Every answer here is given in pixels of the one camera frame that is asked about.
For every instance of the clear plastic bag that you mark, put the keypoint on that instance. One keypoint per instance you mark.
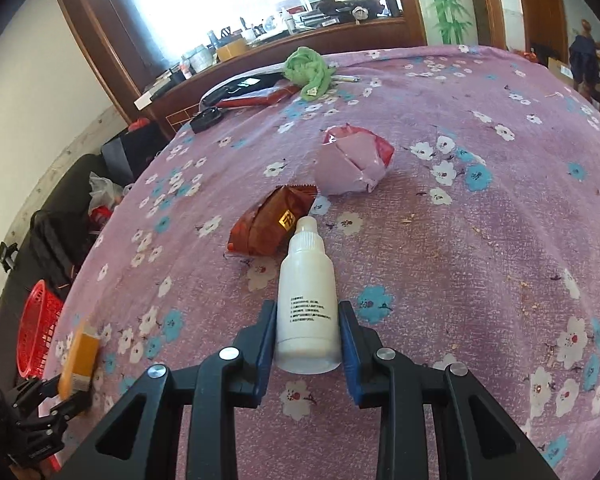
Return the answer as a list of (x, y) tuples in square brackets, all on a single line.
[(104, 191)]

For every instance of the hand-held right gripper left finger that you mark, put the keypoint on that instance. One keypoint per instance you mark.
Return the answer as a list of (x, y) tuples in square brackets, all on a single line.
[(265, 352)]

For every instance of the red plastic basket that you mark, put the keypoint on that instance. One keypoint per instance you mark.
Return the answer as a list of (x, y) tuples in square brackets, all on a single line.
[(37, 327)]

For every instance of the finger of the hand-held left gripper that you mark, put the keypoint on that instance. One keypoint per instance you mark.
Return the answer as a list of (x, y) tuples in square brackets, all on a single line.
[(62, 410), (32, 392)]

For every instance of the small cardboard box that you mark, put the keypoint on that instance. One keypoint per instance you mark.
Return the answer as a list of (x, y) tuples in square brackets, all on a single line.
[(232, 50)]

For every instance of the black flat device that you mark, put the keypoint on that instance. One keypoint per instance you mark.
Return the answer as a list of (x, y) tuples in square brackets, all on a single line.
[(240, 85)]

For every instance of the green cloth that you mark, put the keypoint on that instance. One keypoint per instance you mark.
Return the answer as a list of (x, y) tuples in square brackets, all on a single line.
[(310, 72)]

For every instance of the wooden cabinet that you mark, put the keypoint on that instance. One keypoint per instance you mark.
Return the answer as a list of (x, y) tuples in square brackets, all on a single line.
[(280, 55)]

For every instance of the red foil-lined wrapper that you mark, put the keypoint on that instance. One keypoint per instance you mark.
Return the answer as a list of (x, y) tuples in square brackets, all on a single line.
[(352, 157)]

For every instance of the bamboo painted panel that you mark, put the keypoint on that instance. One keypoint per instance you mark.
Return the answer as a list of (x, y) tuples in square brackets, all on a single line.
[(447, 0)]

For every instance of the red flat case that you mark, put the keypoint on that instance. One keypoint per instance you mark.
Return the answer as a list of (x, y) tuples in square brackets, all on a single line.
[(252, 100)]

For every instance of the brown wooden door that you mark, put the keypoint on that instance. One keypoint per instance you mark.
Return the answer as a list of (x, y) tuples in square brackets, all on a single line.
[(540, 10)]

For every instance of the white plastic bottle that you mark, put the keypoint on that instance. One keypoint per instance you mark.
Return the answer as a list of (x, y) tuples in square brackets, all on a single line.
[(307, 300)]

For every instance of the small white tube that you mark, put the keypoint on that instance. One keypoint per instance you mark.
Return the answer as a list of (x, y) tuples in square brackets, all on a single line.
[(346, 79)]

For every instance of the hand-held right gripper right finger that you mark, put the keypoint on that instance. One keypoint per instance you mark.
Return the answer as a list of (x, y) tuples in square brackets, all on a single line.
[(350, 355)]

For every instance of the black sofa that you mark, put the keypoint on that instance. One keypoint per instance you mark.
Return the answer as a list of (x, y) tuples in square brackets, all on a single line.
[(50, 230)]

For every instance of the orange box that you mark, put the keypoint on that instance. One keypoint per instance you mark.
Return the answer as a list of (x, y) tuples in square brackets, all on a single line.
[(80, 357)]

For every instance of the brown snack wrapper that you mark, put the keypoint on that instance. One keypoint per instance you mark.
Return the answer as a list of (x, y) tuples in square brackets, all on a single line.
[(270, 222)]

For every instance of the black bag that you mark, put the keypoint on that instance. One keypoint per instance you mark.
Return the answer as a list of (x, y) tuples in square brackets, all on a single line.
[(135, 152)]

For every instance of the black key fob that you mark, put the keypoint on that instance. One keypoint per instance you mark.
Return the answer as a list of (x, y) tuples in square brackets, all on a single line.
[(206, 120)]

